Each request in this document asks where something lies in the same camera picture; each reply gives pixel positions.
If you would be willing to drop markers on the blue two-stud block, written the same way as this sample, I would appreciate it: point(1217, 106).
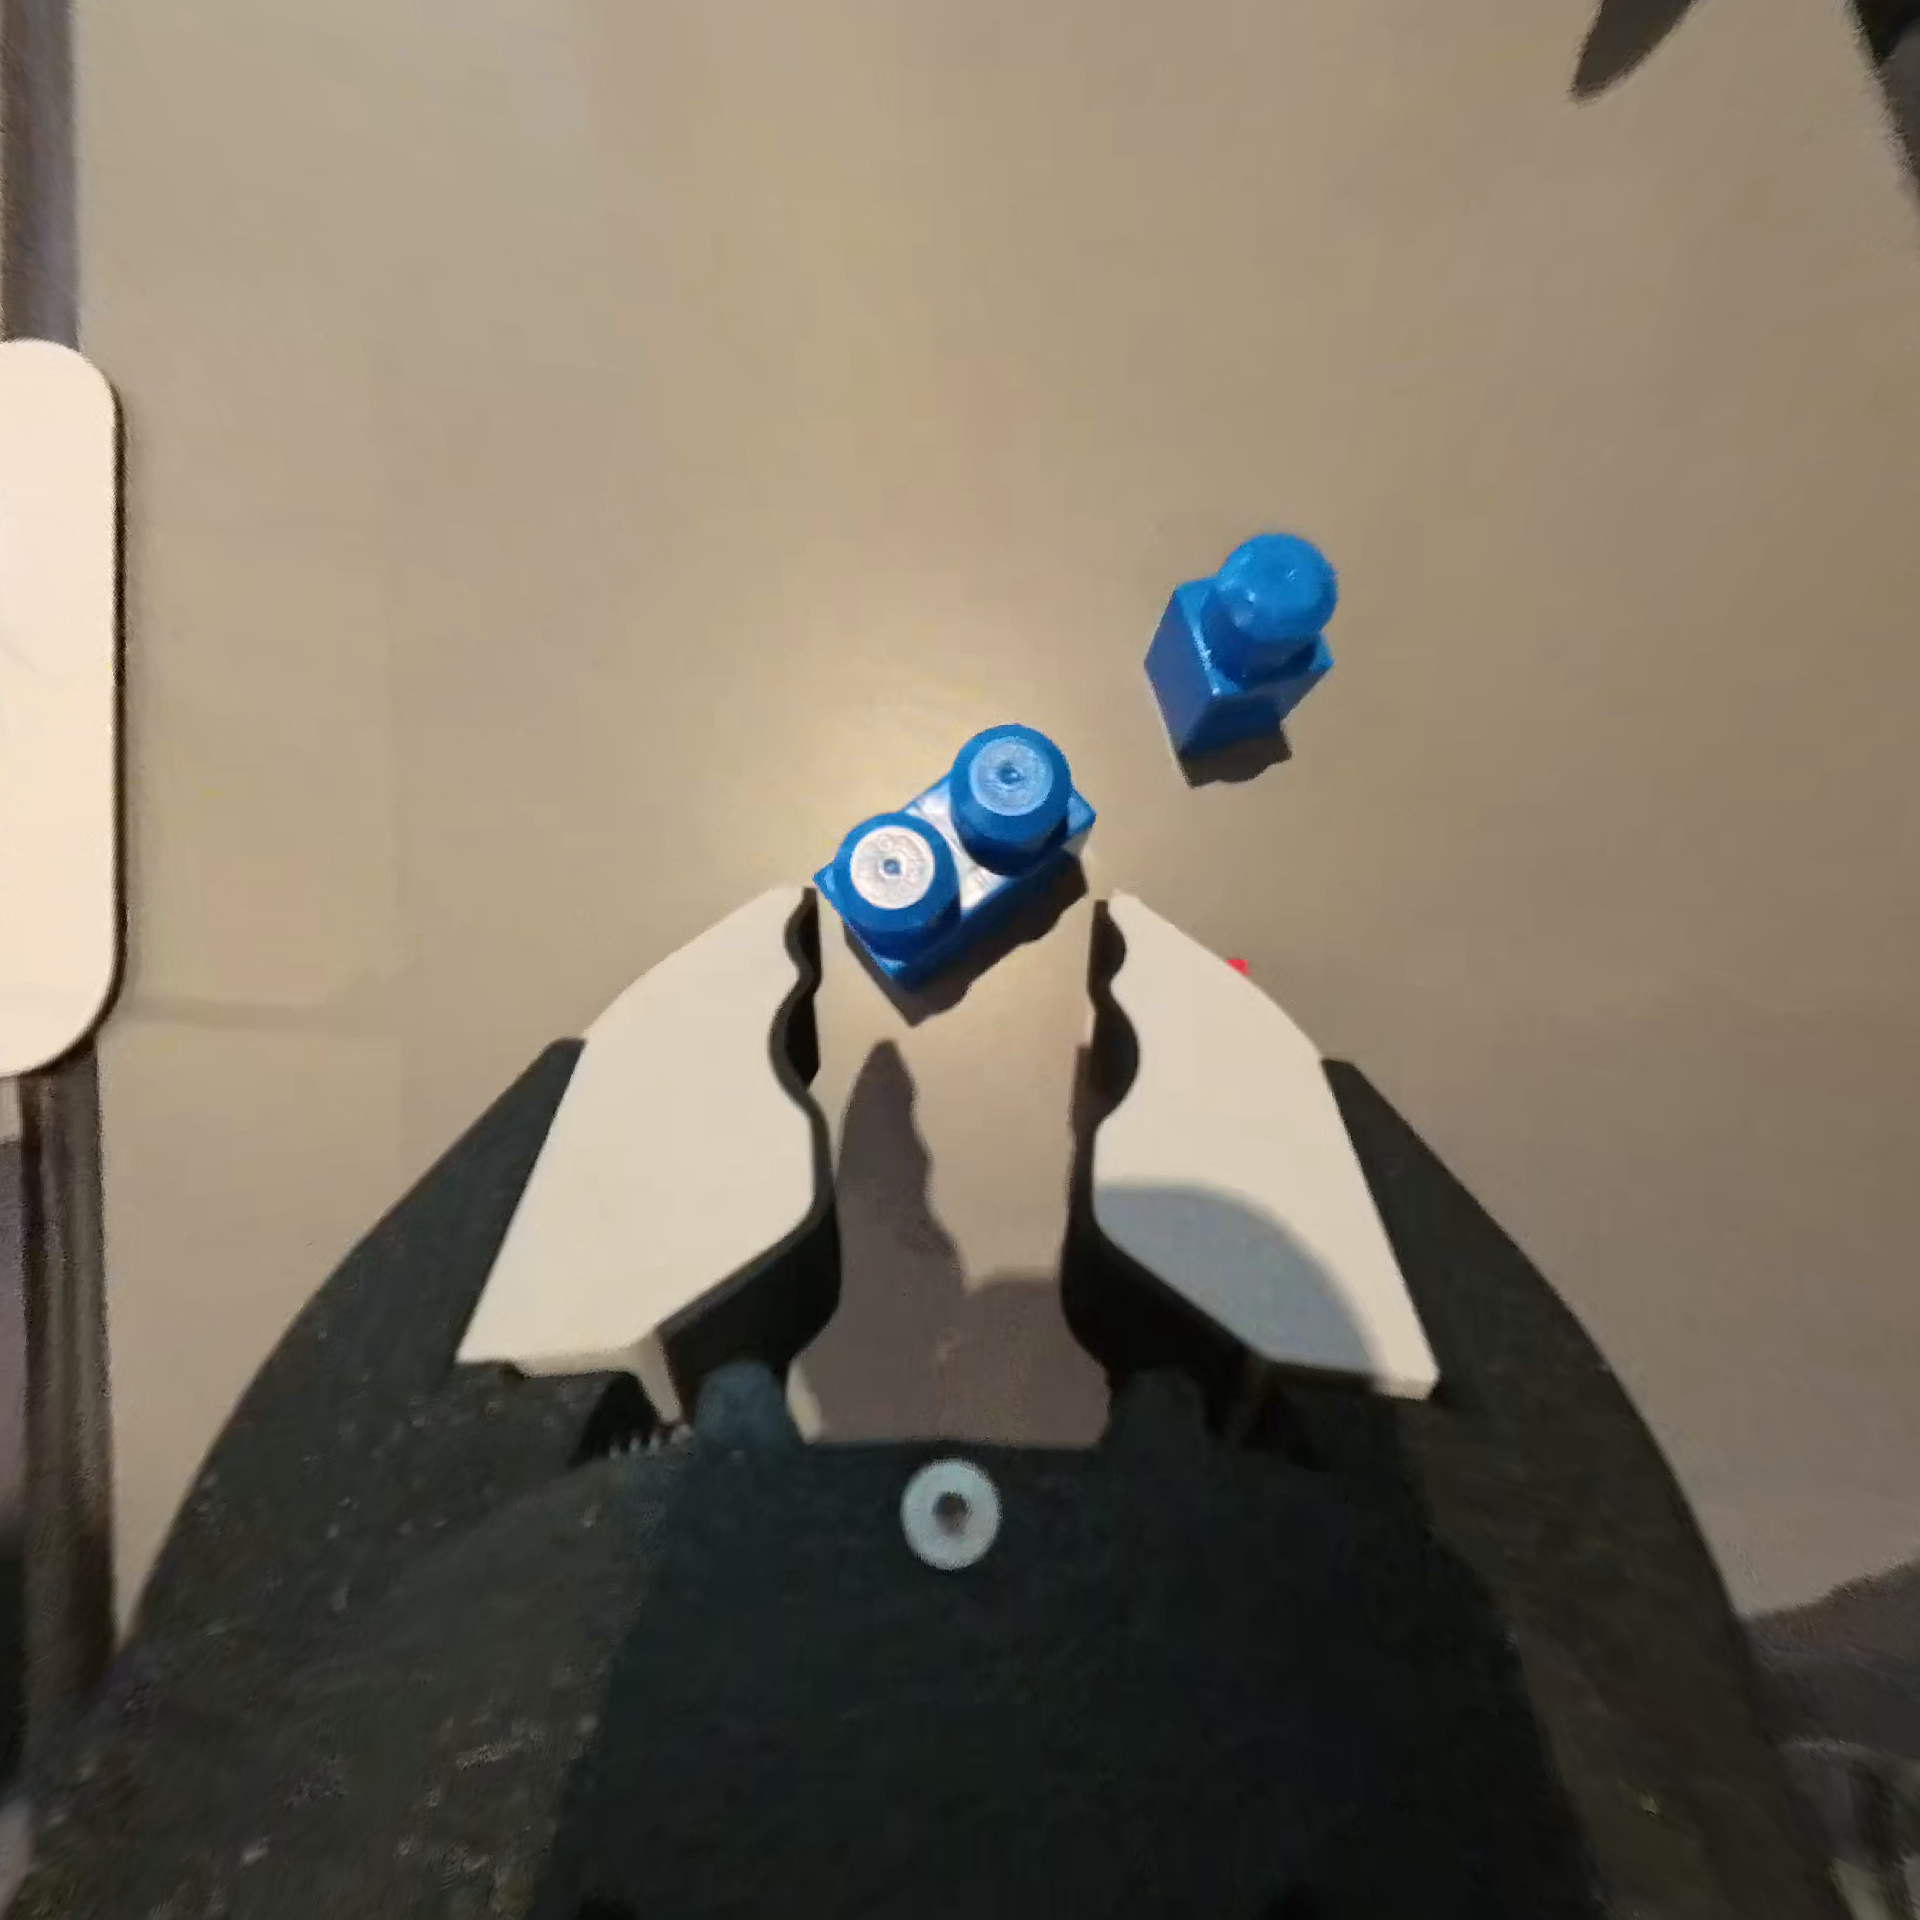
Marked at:
point(1009, 819)

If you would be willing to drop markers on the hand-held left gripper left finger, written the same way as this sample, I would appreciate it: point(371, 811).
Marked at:
point(659, 1171)

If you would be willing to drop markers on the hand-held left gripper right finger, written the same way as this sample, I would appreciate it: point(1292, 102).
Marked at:
point(1246, 1202)

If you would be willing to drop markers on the blue one-stud block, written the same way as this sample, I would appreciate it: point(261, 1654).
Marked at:
point(1223, 683)

